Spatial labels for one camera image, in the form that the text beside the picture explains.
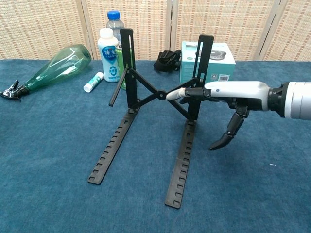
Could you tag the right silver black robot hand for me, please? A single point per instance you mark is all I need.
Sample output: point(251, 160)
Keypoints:
point(243, 93)

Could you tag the black folding laptop stand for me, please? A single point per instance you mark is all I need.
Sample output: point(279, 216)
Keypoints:
point(172, 184)

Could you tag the teal product box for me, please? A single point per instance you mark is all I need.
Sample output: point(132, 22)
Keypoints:
point(218, 68)

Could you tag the blue felt table cover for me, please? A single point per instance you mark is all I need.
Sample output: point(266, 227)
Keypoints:
point(243, 170)

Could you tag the green drink can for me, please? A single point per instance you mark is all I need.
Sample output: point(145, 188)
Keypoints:
point(118, 58)

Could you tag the white yogurt drink bottle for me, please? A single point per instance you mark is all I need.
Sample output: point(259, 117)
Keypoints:
point(108, 63)

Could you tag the clear water bottle blue cap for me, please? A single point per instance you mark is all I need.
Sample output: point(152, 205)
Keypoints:
point(114, 24)

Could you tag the small white green tube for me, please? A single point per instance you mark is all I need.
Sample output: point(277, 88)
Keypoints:
point(93, 82)

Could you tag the green plastic spray bottle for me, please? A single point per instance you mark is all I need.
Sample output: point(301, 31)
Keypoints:
point(60, 65)

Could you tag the woven bamboo folding screen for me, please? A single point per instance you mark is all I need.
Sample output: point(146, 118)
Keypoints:
point(48, 24)

